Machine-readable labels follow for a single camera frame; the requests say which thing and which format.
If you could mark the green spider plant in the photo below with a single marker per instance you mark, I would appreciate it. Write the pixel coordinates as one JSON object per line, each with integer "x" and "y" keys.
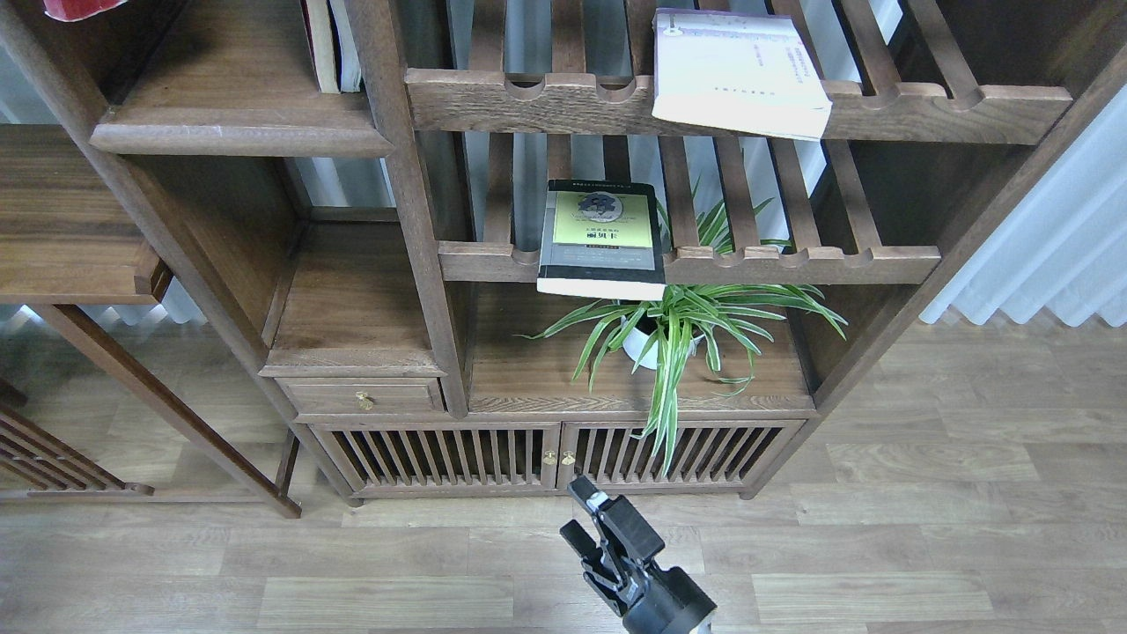
{"x": 734, "y": 309}

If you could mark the slatted wooden bench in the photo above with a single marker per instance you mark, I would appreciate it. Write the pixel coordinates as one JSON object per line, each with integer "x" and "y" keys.
{"x": 47, "y": 468}

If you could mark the white window curtain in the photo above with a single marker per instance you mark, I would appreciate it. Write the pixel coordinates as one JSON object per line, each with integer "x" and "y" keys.
{"x": 1064, "y": 247}

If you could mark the white plant pot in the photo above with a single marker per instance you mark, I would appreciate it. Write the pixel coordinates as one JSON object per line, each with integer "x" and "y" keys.
{"x": 634, "y": 342}

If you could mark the black and yellow book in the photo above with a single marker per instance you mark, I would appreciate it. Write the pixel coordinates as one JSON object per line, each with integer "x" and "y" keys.
{"x": 601, "y": 240}

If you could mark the white cover book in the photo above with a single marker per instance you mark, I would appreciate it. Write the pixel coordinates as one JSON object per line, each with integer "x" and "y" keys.
{"x": 736, "y": 71}

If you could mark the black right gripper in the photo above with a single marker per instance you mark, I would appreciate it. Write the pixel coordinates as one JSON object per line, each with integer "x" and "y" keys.
{"x": 621, "y": 570}

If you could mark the red cover book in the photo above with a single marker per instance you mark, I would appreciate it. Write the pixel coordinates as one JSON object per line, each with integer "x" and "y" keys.
{"x": 71, "y": 11}

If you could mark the dark wooden bookshelf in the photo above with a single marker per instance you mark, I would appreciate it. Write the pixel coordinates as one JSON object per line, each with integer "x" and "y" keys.
{"x": 361, "y": 251}

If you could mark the white upright book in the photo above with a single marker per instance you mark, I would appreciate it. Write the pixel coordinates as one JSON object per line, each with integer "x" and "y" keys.
{"x": 349, "y": 66}

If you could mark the beige upright book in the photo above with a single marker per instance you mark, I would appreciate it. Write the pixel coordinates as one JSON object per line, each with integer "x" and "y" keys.
{"x": 320, "y": 32}

